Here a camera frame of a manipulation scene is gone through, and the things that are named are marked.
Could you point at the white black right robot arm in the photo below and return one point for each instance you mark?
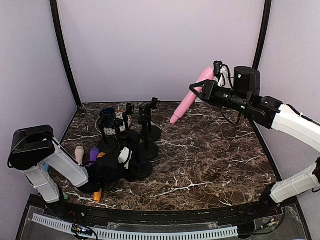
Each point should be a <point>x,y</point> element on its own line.
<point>270,113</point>

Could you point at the purple microphone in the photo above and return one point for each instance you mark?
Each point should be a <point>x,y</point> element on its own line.
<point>93,156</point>

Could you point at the dark blue mug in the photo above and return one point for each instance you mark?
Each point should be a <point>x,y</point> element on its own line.
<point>107,115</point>

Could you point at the orange microphone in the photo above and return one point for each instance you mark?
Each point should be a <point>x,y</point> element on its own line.
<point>98,195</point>

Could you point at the blue microphone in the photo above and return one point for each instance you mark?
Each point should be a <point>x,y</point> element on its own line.
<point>46,167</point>

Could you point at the black stand of purple microphone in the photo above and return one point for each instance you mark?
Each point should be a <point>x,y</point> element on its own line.
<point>115,124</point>

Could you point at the black stand of beige microphone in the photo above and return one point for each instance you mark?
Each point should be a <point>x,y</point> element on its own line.
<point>154,132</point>

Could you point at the green microphone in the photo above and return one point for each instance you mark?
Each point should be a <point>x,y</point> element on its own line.
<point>65,196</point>

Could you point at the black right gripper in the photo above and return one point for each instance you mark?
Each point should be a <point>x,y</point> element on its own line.
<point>208,91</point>

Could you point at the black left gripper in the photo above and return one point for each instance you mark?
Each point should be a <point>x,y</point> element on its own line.
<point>128,177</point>

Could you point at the black stand of pink microphone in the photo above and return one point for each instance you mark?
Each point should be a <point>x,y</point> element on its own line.
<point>139,168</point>

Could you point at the floral patterned saucer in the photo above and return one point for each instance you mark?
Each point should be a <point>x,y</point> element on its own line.
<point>111,132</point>

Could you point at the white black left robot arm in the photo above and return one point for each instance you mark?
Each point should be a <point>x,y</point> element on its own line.
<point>34,148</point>

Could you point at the black stand of green microphone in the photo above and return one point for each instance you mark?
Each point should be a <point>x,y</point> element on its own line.
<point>107,144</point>

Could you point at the black stand of blue microphone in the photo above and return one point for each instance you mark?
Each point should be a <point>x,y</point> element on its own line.
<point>129,135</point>

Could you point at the black right corner post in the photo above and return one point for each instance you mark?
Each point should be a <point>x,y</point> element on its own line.
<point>262,33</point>

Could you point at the black stand of orange microphone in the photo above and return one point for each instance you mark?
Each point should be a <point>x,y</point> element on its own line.
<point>147,150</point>

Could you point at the pink microphone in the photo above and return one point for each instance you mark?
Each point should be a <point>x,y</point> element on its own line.
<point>207,74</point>

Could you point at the black corner post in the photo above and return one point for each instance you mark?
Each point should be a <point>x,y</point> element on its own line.
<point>262,33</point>
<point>63,52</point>

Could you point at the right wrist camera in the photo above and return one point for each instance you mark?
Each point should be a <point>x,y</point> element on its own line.
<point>217,66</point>

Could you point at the black left corner post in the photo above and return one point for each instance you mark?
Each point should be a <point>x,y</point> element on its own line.
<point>63,52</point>

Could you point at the beige microphone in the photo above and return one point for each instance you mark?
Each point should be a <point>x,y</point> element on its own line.
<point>79,154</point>

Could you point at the white slotted cable duct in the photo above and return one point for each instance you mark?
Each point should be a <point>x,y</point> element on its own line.
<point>98,233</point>

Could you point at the black front rail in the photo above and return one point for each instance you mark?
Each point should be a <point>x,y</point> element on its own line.
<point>94,213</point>

